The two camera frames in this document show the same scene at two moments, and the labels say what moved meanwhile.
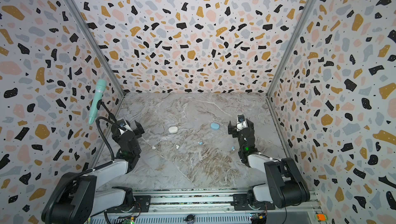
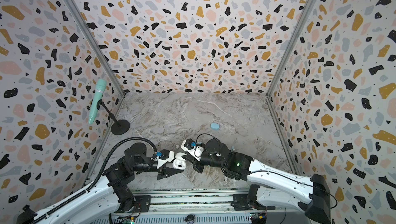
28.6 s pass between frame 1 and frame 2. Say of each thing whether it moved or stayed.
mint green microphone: stayed
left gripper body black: moved
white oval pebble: moved
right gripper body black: moved
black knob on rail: stayed
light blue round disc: stayed
